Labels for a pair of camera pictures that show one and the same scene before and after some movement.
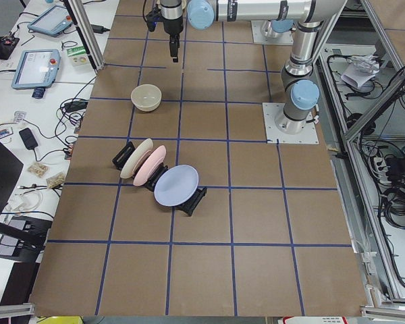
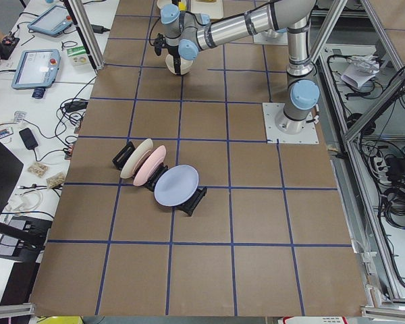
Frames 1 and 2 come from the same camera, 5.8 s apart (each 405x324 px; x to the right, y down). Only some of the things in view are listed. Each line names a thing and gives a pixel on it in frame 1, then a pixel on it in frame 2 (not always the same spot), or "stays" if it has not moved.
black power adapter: [98, 28] stays
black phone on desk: [28, 139] stays
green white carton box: [77, 56] stays
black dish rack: [188, 207] stays
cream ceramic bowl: [146, 97] to [185, 64]
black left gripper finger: [174, 46] to [177, 66]
